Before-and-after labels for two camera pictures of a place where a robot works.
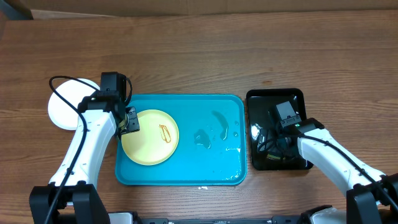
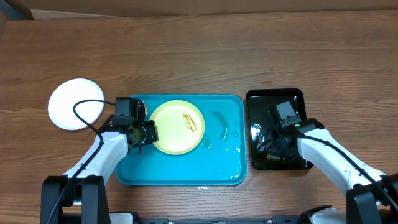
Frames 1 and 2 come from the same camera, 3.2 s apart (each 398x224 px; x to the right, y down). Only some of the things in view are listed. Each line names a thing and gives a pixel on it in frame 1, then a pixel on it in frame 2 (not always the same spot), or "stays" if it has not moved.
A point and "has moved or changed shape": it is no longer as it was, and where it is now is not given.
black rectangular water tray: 273,147 stays
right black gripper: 273,140 stays
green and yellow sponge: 272,157 stays
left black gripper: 134,125 -> 153,136
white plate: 61,113 stays
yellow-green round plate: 156,142 has moved or changed shape
